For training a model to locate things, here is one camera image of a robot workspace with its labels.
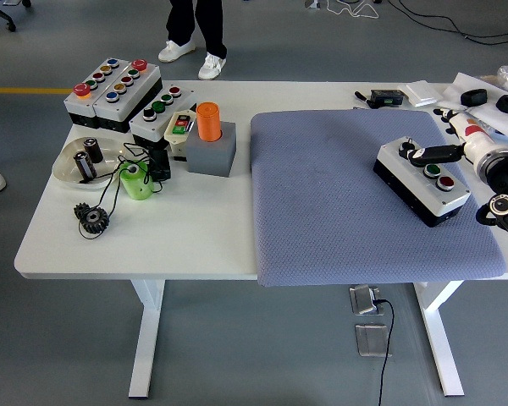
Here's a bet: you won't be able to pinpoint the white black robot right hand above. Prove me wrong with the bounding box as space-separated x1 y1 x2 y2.
407 107 508 168

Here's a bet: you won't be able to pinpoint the white four-button control box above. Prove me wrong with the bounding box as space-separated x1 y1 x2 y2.
373 137 472 228
129 84 198 150

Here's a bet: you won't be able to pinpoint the five-button box with mushroom button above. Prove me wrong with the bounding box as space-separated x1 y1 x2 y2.
92 58 163 134
63 58 124 129

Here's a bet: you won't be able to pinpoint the white paper sheets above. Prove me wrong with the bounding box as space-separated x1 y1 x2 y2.
438 71 508 139

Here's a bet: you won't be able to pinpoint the black module with green connector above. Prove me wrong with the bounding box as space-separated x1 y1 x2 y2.
370 88 406 107

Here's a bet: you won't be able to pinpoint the grey-blue textured mat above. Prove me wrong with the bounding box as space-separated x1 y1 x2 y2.
249 108 506 288

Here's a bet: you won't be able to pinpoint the silver floor socket box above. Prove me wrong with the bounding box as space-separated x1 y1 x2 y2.
354 323 391 359
349 284 384 316

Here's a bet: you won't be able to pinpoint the white table leg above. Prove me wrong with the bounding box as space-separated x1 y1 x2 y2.
412 281 466 398
128 279 166 399

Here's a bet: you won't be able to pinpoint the orange cylinder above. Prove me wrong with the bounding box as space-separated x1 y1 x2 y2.
196 101 223 143

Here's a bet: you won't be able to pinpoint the grey square block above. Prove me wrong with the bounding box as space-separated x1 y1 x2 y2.
185 121 238 178

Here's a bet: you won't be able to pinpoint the person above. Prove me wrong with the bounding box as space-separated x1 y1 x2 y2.
157 0 229 81

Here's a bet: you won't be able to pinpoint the black power adapter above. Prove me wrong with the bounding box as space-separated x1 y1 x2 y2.
146 147 173 184

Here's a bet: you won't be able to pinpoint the green plastic spool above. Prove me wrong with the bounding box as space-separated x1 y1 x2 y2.
118 160 155 202

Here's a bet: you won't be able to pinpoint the dark cylindrical capacitor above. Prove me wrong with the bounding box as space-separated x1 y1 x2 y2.
82 137 105 165
73 151 97 181

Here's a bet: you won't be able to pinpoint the large dark metal gear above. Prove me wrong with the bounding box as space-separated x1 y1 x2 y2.
79 206 111 234

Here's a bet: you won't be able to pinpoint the clear shallow plate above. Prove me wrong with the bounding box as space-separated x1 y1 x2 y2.
51 135 130 192

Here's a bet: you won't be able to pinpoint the yellow floor tape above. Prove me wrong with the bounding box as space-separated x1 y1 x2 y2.
0 87 71 95

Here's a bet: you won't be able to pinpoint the black office chair base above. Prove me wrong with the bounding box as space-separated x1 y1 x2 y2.
0 0 33 33

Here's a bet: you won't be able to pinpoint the black handled tool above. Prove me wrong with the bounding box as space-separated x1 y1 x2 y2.
354 91 378 109

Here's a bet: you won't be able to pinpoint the black floor cables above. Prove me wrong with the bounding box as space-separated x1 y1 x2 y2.
387 0 508 46

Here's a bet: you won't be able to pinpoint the white floor cable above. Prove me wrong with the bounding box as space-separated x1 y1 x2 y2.
325 0 382 20

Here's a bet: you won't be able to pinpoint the black floor power cable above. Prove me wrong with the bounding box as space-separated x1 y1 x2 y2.
372 299 395 406

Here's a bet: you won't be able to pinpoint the cream switch box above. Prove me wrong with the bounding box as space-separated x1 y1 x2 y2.
163 110 197 160

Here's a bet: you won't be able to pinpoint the thin black cord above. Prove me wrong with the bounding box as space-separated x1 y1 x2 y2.
76 142 166 241

